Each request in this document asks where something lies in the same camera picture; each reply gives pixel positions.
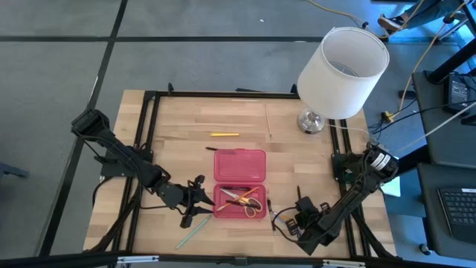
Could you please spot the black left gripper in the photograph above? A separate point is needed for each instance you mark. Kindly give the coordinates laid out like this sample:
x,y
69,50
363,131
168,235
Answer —
x,y
175,195

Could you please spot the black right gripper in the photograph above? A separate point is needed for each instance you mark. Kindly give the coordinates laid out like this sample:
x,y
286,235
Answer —
x,y
306,212

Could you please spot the green pencil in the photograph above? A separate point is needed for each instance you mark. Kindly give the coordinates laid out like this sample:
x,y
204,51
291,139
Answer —
x,y
194,232

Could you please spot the natural wooden pencil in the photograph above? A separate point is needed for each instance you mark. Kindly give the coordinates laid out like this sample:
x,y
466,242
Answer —
x,y
268,123

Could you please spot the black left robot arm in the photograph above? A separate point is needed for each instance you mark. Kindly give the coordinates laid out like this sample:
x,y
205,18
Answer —
x,y
122,156

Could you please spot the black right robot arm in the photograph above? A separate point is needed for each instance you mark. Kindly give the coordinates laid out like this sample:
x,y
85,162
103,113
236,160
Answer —
x,y
357,193

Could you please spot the pink translucent supply box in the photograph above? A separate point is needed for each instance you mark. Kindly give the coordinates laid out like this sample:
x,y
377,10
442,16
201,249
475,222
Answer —
x,y
240,165

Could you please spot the yellow pen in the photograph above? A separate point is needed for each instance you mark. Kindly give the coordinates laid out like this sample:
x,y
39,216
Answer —
x,y
225,134

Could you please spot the dark grey keyboard desk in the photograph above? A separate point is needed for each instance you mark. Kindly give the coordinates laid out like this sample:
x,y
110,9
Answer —
x,y
427,208

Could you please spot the black caster wheel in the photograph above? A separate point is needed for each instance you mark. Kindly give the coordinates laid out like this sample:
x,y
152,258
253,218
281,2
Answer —
x,y
425,248

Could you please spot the white-shade silver table lamp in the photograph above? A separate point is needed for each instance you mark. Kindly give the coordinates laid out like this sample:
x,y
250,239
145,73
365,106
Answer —
x,y
342,82

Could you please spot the black computer keyboard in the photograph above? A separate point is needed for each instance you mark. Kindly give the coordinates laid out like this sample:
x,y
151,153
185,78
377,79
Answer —
x,y
459,214

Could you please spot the black power adapter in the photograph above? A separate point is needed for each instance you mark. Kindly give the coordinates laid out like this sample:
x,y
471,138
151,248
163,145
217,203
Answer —
x,y
457,95

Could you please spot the dark grey chair leg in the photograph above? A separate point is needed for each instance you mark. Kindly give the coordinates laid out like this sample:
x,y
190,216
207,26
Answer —
x,y
13,171

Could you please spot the person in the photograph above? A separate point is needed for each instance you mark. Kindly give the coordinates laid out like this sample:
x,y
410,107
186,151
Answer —
x,y
394,22

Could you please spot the silver frame bracket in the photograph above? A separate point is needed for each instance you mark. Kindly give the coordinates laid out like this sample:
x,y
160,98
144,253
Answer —
x,y
344,263
137,259

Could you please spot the black aluminium table frame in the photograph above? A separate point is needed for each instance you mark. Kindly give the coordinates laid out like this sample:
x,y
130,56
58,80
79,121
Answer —
x,y
223,94

